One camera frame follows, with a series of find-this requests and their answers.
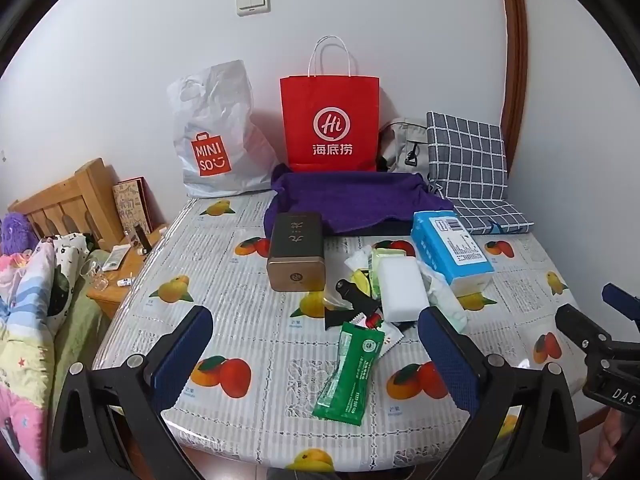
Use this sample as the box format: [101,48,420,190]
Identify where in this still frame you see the brown wooden door frame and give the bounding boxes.
[497,0,531,128]

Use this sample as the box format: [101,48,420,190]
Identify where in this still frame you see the white tissue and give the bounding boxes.
[344,247,374,281]

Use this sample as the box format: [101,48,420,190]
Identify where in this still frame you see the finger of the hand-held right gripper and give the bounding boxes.
[601,283,640,323]
[554,303,614,357]

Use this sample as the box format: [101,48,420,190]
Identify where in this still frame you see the purple plush toy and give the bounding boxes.
[0,212,39,254]

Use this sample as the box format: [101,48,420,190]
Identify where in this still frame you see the grey checked cushion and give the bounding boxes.
[440,194,535,235]
[425,111,509,202]

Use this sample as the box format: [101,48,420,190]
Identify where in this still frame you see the white dark-print pillow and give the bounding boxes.
[49,232,91,317]

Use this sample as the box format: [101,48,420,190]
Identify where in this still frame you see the red paper carrier bag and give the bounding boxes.
[279,35,381,173]

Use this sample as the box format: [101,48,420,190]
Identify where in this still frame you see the fruit print tablecloth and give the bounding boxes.
[91,194,602,477]

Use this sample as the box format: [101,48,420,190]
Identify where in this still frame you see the purple fabric storage bin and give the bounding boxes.
[263,163,456,236]

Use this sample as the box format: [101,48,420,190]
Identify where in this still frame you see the dark tea tin gold ends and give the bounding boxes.
[265,212,327,292]

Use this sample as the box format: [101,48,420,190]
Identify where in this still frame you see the colourful printed blanket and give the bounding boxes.
[0,239,72,480]

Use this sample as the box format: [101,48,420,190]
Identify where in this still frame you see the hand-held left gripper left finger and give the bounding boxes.
[50,304,215,467]

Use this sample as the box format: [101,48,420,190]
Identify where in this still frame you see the yellow pouch black straps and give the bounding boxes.
[350,269,375,297]

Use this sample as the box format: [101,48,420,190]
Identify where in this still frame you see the wooden bed headboard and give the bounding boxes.
[7,158,126,251]

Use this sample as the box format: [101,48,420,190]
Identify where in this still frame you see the white sponge block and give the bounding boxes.
[375,255,431,322]

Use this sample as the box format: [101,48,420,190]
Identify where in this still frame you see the red white sachet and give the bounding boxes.
[364,310,401,359]

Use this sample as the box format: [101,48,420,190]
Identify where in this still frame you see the white plastic shopping bag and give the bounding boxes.
[166,60,281,199]

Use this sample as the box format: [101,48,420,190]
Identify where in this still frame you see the grey backpack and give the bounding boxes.
[377,118,431,176]

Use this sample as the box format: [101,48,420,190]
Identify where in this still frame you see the clear drinking glass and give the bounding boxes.
[79,254,114,291]

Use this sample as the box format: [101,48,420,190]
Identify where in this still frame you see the patterned hardcover book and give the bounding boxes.
[112,176,154,235]

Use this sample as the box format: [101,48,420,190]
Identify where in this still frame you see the white cream tube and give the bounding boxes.
[104,244,130,270]

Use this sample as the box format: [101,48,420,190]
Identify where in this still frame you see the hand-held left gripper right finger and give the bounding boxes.
[419,306,584,467]

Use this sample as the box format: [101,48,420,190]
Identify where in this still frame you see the green sachet packet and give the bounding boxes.
[312,320,386,427]

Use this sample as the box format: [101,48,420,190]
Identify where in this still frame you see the person's right hand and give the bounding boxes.
[590,410,632,477]

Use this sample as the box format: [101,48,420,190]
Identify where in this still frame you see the blue tissue pack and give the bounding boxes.
[410,210,496,295]

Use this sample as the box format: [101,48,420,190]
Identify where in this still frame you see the wooden bedside table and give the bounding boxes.
[87,227,169,319]

